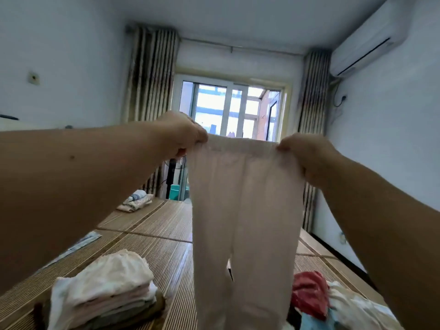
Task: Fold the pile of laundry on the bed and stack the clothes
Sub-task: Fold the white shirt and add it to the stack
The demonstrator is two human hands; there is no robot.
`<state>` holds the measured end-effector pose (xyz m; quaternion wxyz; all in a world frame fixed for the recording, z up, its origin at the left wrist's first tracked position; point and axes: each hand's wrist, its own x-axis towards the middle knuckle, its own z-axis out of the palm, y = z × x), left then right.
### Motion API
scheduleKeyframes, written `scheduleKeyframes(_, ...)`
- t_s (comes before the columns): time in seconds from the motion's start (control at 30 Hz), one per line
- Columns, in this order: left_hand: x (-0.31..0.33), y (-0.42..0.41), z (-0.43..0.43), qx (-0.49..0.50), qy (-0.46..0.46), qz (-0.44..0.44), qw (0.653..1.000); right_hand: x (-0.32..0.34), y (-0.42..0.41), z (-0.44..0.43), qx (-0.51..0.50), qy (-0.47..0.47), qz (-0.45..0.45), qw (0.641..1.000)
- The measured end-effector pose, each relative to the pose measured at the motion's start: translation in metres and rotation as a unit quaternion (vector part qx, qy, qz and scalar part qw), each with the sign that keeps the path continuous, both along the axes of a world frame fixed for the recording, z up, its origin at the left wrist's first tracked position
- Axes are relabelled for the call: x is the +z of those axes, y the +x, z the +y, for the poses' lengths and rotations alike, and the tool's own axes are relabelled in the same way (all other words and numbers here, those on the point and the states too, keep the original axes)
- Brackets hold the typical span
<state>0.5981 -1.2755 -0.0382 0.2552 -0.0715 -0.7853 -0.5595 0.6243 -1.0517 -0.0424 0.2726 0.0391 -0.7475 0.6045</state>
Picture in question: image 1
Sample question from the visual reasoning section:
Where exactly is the person's left hand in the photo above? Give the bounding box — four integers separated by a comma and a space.
153, 110, 209, 161

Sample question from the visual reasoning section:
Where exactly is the person's right hand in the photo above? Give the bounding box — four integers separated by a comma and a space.
276, 132, 345, 190

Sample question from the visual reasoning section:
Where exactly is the bamboo bed mat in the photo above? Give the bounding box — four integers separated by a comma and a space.
0, 196, 389, 330

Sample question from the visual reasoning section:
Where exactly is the pale grey garment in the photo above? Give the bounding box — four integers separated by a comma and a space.
186, 134, 307, 330

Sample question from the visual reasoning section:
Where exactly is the red patterned garment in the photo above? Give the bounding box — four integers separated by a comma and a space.
290, 270, 331, 320

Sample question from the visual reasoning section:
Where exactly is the small floral white garment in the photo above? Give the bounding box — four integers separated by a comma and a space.
326, 280, 407, 330

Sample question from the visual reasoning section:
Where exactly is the light blue garment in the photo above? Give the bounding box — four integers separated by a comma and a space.
299, 311, 338, 330

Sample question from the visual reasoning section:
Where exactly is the person's left forearm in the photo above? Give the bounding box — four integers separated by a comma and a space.
0, 120, 173, 296

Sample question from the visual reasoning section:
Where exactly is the person's right forearm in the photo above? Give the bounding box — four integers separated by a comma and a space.
323, 154, 440, 330

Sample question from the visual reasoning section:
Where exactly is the sliding glass balcony door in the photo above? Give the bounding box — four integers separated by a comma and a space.
167, 73, 290, 204

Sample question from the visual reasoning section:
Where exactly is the beige patterned curtain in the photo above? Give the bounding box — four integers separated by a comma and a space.
122, 24, 181, 197
296, 50, 332, 234

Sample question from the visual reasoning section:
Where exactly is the folded striped blanket stack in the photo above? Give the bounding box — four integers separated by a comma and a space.
115, 189, 155, 214

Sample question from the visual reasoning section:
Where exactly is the curtain rod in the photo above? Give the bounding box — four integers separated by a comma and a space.
180, 38, 307, 58

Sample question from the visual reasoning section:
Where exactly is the white air conditioner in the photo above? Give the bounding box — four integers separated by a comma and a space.
329, 0, 417, 80

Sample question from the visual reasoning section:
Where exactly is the blue plaid pillow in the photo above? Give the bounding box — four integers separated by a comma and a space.
41, 230, 103, 269

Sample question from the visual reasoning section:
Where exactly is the air conditioner cable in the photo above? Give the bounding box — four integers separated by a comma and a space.
331, 77, 349, 110

